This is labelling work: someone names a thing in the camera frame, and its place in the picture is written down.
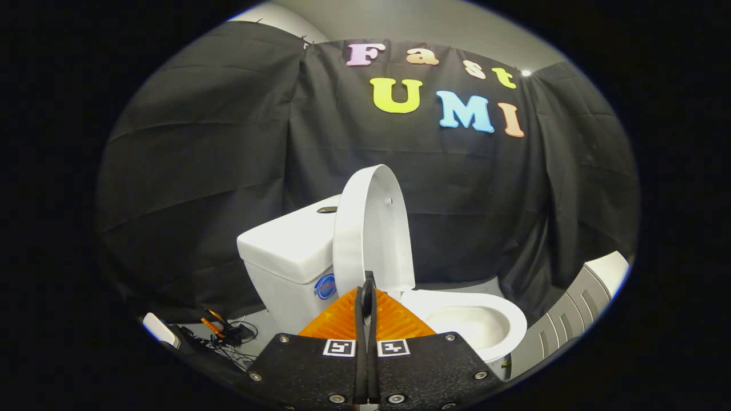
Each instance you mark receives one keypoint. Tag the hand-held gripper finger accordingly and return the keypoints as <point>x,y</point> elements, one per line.
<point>359,354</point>
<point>373,354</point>

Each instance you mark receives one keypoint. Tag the white toilet lid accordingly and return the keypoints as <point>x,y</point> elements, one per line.
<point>371,228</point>

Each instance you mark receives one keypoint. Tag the white ceramic toilet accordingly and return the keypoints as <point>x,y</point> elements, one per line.
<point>285,245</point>

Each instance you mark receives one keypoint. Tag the orange black tool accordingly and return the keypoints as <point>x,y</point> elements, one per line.
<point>216,325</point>

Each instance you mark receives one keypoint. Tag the white grey cabinet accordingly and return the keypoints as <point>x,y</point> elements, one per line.
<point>571,314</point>

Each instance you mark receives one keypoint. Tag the black backdrop cloth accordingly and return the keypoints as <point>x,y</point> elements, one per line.
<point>228,171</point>

